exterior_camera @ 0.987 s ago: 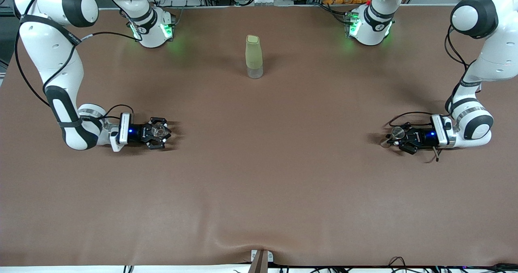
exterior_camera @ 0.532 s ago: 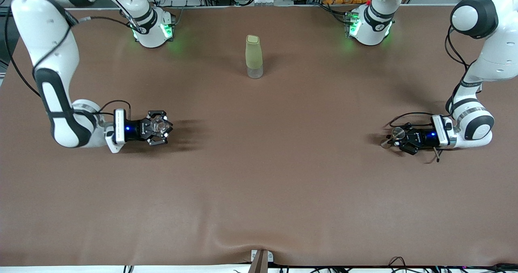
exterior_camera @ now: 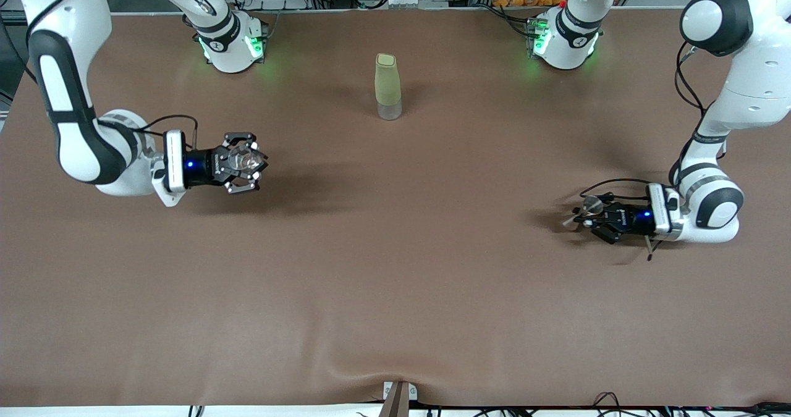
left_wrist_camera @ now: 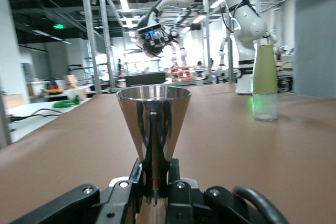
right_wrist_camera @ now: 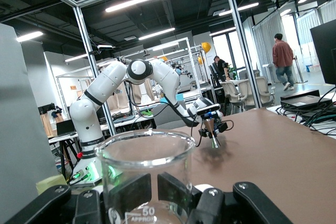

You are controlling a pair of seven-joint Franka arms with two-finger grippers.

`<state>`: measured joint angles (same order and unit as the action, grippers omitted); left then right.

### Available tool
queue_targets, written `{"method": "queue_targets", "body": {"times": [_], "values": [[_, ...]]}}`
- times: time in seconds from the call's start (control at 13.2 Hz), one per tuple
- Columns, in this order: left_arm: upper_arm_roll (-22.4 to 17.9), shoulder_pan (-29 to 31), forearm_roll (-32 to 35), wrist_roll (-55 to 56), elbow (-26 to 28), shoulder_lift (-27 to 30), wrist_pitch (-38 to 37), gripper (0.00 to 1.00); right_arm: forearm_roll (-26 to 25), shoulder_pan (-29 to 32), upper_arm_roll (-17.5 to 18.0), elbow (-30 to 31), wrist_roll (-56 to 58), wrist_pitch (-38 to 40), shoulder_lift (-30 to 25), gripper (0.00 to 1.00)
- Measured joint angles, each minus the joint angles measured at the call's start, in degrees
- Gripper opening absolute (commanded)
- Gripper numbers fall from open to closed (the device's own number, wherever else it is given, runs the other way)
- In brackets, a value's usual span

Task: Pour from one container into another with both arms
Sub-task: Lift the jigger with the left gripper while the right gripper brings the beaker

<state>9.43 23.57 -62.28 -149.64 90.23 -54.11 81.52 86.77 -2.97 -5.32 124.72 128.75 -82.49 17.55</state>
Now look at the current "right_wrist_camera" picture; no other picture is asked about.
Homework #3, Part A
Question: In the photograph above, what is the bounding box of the aluminium frame post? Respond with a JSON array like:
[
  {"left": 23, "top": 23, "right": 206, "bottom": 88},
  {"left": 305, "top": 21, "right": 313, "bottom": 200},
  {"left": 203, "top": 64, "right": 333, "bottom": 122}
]
[
  {"left": 72, "top": 5, "right": 118, "bottom": 137},
  {"left": 222, "top": 0, "right": 263, "bottom": 110}
]

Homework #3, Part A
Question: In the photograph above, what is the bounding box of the black monitor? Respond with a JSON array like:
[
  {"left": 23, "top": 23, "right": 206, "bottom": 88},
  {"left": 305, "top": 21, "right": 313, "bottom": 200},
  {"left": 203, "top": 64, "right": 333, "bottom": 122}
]
[{"left": 309, "top": 19, "right": 336, "bottom": 86}]

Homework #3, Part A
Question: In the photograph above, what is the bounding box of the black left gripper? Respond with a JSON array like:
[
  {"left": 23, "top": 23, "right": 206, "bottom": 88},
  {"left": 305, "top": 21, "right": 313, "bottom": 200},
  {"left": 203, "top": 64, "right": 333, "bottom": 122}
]
[{"left": 198, "top": 110, "right": 228, "bottom": 138}]

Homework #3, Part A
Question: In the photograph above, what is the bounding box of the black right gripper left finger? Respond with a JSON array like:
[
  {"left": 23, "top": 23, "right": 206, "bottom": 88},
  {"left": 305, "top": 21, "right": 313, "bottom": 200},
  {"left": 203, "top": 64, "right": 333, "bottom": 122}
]
[{"left": 5, "top": 173, "right": 152, "bottom": 224}]

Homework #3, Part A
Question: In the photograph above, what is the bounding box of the steel double jigger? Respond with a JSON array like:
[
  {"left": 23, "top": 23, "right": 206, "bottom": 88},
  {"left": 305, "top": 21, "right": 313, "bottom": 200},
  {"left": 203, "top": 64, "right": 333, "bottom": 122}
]
[{"left": 204, "top": 118, "right": 222, "bottom": 148}]

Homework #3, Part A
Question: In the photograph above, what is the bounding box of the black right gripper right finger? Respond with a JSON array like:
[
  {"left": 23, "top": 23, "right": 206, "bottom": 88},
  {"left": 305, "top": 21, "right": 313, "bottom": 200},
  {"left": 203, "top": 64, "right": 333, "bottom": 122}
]
[{"left": 157, "top": 173, "right": 293, "bottom": 224}]

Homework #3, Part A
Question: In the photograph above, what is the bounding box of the person in red shirt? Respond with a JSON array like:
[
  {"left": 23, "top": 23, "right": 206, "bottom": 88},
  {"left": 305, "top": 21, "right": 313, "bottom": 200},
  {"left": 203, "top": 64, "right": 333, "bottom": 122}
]
[{"left": 271, "top": 33, "right": 296, "bottom": 91}]

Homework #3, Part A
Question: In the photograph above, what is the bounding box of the clear glass beaker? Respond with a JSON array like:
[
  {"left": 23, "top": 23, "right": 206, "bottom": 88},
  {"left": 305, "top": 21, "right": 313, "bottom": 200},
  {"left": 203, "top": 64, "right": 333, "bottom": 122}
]
[{"left": 93, "top": 129, "right": 196, "bottom": 224}]

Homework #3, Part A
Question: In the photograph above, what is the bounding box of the black laptop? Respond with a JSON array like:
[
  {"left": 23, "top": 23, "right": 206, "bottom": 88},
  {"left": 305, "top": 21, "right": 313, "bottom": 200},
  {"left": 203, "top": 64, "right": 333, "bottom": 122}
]
[{"left": 56, "top": 119, "right": 77, "bottom": 137}]

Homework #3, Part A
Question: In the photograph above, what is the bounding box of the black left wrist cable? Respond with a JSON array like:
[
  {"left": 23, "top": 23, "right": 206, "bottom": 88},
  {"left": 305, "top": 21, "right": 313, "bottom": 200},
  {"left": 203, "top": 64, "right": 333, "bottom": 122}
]
[{"left": 123, "top": 81, "right": 235, "bottom": 147}]

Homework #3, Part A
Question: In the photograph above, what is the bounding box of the person in black clothes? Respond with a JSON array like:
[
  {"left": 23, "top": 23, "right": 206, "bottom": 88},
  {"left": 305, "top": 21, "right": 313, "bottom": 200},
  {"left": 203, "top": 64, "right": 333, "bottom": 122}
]
[{"left": 211, "top": 55, "right": 232, "bottom": 82}]

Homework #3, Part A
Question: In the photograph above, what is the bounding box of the flat black box device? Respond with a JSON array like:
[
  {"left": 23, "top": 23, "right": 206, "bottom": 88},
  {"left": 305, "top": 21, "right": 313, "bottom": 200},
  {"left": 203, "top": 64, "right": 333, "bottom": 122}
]
[{"left": 280, "top": 89, "right": 333, "bottom": 109}]

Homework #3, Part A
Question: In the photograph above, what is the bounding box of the white curtain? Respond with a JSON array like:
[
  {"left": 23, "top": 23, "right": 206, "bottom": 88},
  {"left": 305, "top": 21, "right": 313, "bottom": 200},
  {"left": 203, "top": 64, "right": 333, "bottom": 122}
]
[{"left": 251, "top": 11, "right": 284, "bottom": 78}]

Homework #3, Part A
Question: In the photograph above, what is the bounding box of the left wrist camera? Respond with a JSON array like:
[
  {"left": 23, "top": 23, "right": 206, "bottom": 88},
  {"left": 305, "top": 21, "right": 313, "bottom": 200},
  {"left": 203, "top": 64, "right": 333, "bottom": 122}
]
[{"left": 194, "top": 97, "right": 221, "bottom": 116}]

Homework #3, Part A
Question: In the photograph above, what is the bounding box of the white office chair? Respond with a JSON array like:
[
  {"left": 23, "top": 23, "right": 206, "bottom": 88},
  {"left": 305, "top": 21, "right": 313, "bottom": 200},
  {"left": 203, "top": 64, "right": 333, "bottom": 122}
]
[
  {"left": 219, "top": 80, "right": 242, "bottom": 104},
  {"left": 237, "top": 76, "right": 276, "bottom": 109}
]

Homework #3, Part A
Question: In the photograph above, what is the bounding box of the grey chair back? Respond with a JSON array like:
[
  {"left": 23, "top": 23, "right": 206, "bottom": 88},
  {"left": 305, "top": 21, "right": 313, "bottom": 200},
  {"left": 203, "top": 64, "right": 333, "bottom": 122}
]
[{"left": 152, "top": 103, "right": 190, "bottom": 130}]

